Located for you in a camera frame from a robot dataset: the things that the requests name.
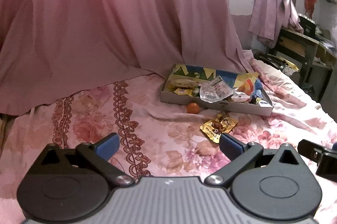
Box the yellow bag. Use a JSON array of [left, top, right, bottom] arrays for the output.
[[279, 55, 300, 72]]

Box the yellow snack bar packet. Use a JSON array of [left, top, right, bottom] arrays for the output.
[[172, 87, 194, 96]]

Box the orange fruit jelly packet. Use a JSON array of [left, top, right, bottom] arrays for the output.
[[233, 79, 257, 102]]

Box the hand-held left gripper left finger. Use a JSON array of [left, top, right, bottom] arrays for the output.
[[26, 132, 135, 186]]

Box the small orange tangerine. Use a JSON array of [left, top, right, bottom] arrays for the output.
[[187, 102, 200, 114]]

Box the black box on desk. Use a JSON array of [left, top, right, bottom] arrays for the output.
[[299, 13, 318, 37]]

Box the black bag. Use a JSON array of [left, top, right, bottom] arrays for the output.
[[254, 51, 289, 69]]

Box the clear silver snack packet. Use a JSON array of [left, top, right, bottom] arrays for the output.
[[199, 76, 235, 103]]

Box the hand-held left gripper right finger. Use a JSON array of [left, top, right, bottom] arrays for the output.
[[205, 133, 307, 186]]

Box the lilac hanging curtain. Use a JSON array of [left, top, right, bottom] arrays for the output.
[[249, 0, 305, 48]]

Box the pink curtain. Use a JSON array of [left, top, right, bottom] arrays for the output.
[[0, 0, 254, 117]]

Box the yellow dried fruit packet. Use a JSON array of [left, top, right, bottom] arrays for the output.
[[199, 113, 239, 144]]

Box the dark blue powder sachet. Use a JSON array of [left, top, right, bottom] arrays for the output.
[[252, 90, 269, 107]]

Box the grey box with painted lining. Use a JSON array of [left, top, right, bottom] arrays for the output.
[[160, 63, 275, 117]]

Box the dark wooden desk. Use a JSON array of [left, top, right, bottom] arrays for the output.
[[266, 28, 337, 102]]

